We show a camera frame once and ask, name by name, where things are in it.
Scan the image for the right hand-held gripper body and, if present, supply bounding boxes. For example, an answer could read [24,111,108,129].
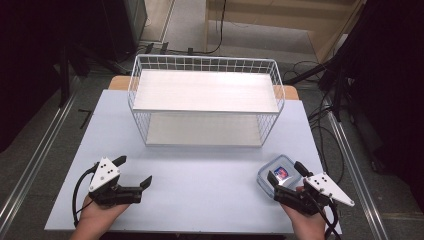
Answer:
[273,172,355,216]

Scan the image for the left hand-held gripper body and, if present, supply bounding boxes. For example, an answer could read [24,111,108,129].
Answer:
[87,156,144,206]

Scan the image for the white wire two-tier shelf rack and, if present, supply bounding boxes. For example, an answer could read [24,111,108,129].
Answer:
[127,54,286,149]

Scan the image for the person's right hand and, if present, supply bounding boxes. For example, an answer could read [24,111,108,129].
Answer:
[280,185,328,240]

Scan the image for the person's left hand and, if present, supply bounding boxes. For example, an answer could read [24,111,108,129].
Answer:
[70,194,131,240]

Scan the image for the black stand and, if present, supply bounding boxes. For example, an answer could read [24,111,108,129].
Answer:
[283,58,354,123]
[54,43,129,109]

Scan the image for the black cabinet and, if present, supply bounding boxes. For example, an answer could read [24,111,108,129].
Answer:
[99,0,148,63]

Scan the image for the right hand-held gripper black cable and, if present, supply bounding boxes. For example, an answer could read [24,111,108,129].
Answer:
[308,191,342,240]

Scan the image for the hand-held gripper black cable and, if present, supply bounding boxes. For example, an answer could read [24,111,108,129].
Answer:
[72,165,99,228]
[308,191,342,240]

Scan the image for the metal floor rail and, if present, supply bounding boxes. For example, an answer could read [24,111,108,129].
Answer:
[0,91,79,231]
[327,109,390,240]

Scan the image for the left hand-held gripper black cable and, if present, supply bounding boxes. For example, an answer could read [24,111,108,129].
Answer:
[72,165,99,228]

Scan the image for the black floor cables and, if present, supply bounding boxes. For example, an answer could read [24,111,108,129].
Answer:
[284,59,346,186]

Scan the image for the wooden frame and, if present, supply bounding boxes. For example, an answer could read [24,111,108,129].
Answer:
[203,0,366,64]

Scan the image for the black hanging cable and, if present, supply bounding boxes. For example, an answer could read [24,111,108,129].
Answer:
[199,0,228,56]

